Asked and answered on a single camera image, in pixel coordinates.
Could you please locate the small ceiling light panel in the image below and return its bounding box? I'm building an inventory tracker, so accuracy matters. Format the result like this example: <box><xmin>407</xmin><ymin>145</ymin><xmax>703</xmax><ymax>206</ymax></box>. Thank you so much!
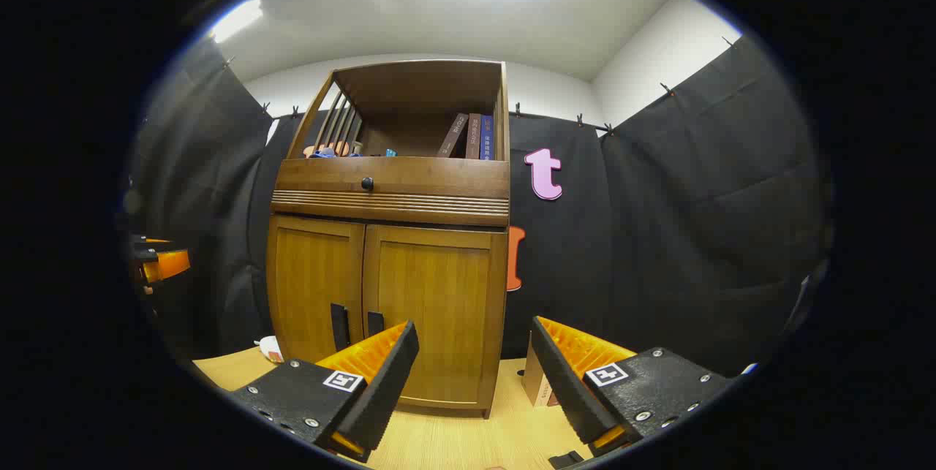
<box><xmin>211</xmin><ymin>0</ymin><xmax>264</xmax><ymax>44</ymax></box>

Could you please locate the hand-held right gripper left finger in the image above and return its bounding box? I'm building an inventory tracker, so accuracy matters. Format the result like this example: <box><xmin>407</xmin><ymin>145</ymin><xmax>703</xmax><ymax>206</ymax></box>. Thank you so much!
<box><xmin>228</xmin><ymin>320</ymin><xmax>420</xmax><ymax>463</ymax></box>

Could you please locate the black backdrop cloth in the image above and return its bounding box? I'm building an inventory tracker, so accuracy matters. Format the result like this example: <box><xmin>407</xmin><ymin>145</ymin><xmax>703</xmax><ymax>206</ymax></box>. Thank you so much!
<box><xmin>128</xmin><ymin>35</ymin><xmax>831</xmax><ymax>379</ymax></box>

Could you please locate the wooden double-door shoe cabinet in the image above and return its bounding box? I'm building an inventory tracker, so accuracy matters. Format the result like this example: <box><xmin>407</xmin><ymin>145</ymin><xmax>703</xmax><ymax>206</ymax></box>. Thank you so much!
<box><xmin>265</xmin><ymin>58</ymin><xmax>511</xmax><ymax>420</ymax></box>

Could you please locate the wooden shoe cabinet door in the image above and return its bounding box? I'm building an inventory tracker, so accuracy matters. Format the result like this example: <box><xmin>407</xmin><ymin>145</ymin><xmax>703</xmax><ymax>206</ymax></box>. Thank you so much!
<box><xmin>267</xmin><ymin>216</ymin><xmax>366</xmax><ymax>365</ymax></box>
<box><xmin>363</xmin><ymin>225</ymin><xmax>507</xmax><ymax>412</ymax></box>

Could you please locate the cardboard box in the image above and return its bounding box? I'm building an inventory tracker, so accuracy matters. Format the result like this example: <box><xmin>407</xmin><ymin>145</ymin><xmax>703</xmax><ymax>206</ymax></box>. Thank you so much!
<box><xmin>521</xmin><ymin>342</ymin><xmax>560</xmax><ymax>408</ymax></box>

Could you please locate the brown leaning book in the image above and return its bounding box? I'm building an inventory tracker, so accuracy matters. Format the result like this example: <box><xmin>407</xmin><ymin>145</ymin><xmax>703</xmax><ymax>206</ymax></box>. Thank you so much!
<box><xmin>437</xmin><ymin>113</ymin><xmax>469</xmax><ymax>159</ymax></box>

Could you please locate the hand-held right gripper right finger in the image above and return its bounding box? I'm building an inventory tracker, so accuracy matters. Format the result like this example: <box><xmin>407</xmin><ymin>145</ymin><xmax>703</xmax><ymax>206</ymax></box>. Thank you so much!
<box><xmin>528</xmin><ymin>316</ymin><xmax>733</xmax><ymax>458</ymax></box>

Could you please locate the wooden cabinet drawer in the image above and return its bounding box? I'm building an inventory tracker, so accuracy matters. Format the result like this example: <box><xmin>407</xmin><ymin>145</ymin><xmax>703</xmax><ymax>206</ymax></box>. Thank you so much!
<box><xmin>275</xmin><ymin>157</ymin><xmax>510</xmax><ymax>202</ymax></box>

